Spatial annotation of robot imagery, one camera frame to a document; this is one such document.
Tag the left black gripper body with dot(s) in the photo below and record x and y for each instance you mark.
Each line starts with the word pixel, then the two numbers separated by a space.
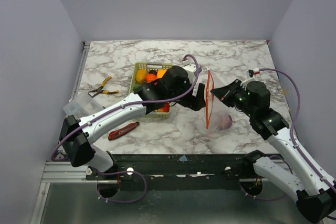
pixel 188 101

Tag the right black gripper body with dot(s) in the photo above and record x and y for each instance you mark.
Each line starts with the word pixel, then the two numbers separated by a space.
pixel 227 92

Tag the clear zip bag orange zipper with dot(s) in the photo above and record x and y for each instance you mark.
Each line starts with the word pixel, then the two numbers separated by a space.
pixel 214 108

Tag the purple toy onion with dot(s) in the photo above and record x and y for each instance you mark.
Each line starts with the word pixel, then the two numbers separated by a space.
pixel 225 122

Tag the green plastic basket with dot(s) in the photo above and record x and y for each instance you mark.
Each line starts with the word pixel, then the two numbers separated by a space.
pixel 150 66

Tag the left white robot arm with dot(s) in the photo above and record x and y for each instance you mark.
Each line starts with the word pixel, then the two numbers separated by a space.
pixel 78 136

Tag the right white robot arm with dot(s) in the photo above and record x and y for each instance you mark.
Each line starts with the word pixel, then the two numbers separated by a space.
pixel 309 186

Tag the red toy apple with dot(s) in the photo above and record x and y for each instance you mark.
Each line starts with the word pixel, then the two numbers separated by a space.
pixel 165 109

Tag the yellow bell pepper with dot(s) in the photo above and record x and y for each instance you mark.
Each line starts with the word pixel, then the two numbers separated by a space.
pixel 161 73

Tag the orange toy pumpkin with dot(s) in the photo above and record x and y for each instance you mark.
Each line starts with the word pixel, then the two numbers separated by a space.
pixel 150 77

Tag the brown toy potato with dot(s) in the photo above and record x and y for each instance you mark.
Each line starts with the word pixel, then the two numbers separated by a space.
pixel 141 75

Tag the red black utility knife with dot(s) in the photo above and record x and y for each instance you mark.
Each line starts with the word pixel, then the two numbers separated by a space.
pixel 123 131

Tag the clear plastic screw box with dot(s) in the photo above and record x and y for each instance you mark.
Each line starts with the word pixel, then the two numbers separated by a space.
pixel 82 105

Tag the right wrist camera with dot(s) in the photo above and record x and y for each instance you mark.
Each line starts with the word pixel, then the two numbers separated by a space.
pixel 252 74

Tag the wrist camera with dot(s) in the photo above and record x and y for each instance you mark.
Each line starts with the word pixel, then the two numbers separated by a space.
pixel 252 74
pixel 190 68

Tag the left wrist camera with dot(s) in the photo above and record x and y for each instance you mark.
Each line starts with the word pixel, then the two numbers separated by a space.
pixel 190 68

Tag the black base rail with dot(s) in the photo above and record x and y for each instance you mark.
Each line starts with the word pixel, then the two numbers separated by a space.
pixel 179 171

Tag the yellow handled pliers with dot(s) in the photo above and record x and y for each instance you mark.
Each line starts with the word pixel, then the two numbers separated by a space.
pixel 102 90

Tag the aluminium frame profile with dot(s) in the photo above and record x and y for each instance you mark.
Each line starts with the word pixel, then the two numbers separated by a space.
pixel 63 172

